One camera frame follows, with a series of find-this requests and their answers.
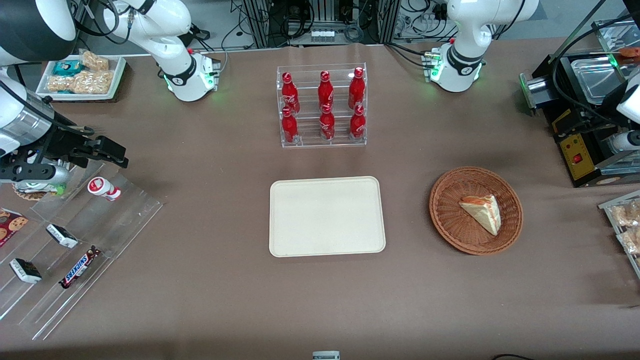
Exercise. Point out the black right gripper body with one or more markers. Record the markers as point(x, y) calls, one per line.
point(64, 143)

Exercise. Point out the triangular sandwich with filling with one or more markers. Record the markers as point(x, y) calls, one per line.
point(482, 212)

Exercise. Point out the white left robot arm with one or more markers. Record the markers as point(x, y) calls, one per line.
point(462, 55)

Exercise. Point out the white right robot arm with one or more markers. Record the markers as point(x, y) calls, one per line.
point(170, 50)

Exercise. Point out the white snack tray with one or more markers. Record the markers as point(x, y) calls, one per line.
point(116, 75)

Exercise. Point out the cream rectangular plastic tray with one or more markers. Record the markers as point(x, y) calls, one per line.
point(325, 217)

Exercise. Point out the round brown wicker basket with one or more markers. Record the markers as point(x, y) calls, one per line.
point(450, 220)

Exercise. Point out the metal tray with pastries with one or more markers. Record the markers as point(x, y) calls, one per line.
point(607, 207)

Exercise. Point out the white red yogurt drink bottle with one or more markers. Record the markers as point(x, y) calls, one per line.
point(102, 188)

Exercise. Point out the small wicker coaster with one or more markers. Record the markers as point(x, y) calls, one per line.
point(27, 194)

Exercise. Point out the large peanut brittle pack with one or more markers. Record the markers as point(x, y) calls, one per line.
point(82, 82)

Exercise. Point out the clear acrylic stepped display stand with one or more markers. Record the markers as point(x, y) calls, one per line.
point(95, 225)

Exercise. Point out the teal snack package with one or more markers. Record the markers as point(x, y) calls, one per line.
point(67, 67)

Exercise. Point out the small peanut brittle pack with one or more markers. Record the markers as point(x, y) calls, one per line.
point(95, 61)

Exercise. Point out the black white snack box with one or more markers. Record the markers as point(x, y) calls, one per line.
point(25, 270)
point(62, 236)

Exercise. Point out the chocolate chip cookie package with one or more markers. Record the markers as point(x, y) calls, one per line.
point(11, 226)

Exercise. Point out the snickers chocolate bar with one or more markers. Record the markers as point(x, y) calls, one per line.
point(79, 268)

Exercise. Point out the red cola bottle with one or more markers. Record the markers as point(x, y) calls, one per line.
point(289, 129)
point(325, 92)
point(327, 125)
point(357, 125)
point(356, 90)
point(290, 95)

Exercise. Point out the clear acrylic bottle rack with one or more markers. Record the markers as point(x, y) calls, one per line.
point(307, 137)

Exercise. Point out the white power strip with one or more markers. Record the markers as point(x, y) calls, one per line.
point(322, 35)

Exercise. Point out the white device with label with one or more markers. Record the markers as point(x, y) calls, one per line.
point(326, 355)

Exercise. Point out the black machine with yellow panel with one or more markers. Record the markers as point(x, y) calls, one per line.
point(575, 155)

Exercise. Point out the wrapped pastry package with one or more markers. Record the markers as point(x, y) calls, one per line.
point(627, 215)
point(631, 240)

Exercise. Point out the aluminium frame equipment rack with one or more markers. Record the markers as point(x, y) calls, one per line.
point(260, 22)

